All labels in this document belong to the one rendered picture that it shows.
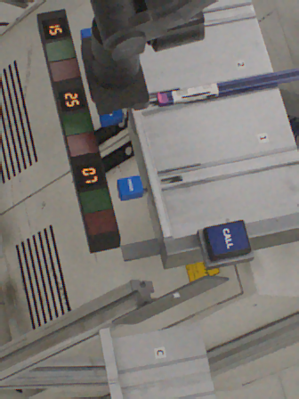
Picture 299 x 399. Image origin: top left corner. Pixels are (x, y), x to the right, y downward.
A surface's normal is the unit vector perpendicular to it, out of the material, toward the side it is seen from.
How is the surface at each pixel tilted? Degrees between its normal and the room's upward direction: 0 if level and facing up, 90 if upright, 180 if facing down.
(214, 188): 43
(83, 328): 90
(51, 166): 90
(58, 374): 0
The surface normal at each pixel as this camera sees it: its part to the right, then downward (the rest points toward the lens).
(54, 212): -0.67, -0.10
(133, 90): 0.05, -0.35
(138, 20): -0.30, -0.09
